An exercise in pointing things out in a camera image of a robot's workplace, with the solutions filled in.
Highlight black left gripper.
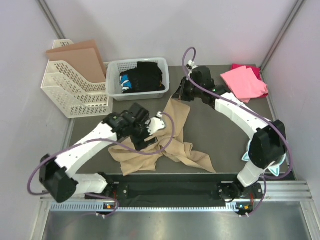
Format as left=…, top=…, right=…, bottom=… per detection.
left=129, top=116, right=158, bottom=151

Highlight black t shirt in basket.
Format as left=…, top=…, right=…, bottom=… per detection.
left=119, top=61, right=165, bottom=94

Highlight pink folded t shirt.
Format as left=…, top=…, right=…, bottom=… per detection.
left=220, top=64, right=269, bottom=103

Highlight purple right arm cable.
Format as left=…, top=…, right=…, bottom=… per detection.
left=181, top=46, right=294, bottom=218

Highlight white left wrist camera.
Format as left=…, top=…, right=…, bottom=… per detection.
left=145, top=111, right=166, bottom=136

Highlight magenta folded t shirt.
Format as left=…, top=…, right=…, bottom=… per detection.
left=231, top=64, right=269, bottom=99

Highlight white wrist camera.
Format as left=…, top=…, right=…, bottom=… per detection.
left=145, top=111, right=166, bottom=136
left=186, top=60, right=198, bottom=76

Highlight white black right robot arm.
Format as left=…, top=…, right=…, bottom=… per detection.
left=173, top=65, right=287, bottom=199

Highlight grey slotted cable duct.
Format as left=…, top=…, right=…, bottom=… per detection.
left=50, top=201, right=251, bottom=213

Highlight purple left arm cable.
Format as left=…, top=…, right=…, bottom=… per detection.
left=26, top=112, right=176, bottom=218

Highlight white plastic laundry basket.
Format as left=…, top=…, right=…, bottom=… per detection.
left=105, top=57, right=170, bottom=101

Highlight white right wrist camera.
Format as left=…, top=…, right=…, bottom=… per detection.
left=186, top=60, right=198, bottom=76

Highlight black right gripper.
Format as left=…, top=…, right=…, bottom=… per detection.
left=172, top=77, right=203, bottom=103

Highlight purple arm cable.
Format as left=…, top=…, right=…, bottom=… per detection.
left=26, top=112, right=176, bottom=218
left=181, top=46, right=294, bottom=218

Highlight teal cat ear headphones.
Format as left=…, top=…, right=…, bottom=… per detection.
left=241, top=140, right=287, bottom=177

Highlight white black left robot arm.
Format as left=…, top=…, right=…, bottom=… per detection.
left=39, top=103, right=165, bottom=203

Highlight blue white t shirt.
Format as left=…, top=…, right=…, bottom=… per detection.
left=120, top=74, right=133, bottom=93

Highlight white mesh file organizer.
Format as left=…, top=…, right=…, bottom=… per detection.
left=40, top=39, right=113, bottom=119

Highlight beige t shirt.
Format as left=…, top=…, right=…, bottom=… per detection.
left=108, top=99, right=216, bottom=176

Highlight brown paper folder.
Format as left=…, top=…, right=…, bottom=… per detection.
left=46, top=39, right=107, bottom=84

